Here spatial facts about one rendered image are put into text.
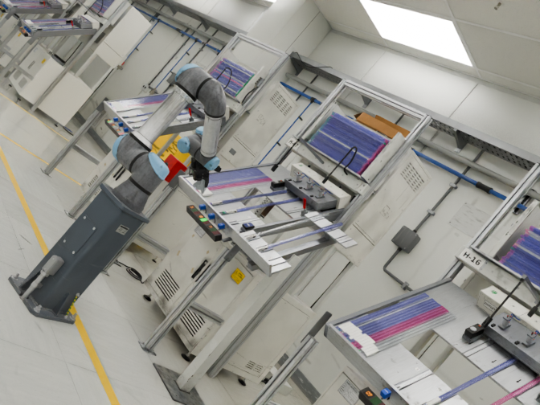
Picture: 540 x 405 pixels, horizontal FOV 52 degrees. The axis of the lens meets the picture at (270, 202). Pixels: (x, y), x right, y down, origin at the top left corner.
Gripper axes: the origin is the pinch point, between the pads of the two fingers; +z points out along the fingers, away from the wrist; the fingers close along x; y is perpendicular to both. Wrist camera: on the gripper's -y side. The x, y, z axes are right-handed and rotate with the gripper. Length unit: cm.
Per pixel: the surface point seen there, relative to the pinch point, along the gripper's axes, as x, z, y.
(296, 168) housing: -13, 2, -69
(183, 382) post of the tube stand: 61, 65, 36
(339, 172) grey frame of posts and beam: 13, -5, -80
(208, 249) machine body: -10.9, 45.6, -11.1
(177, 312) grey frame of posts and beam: 36, 45, 29
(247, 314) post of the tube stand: 63, 34, 6
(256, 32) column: -319, -15, -220
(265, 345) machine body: 32, 92, -30
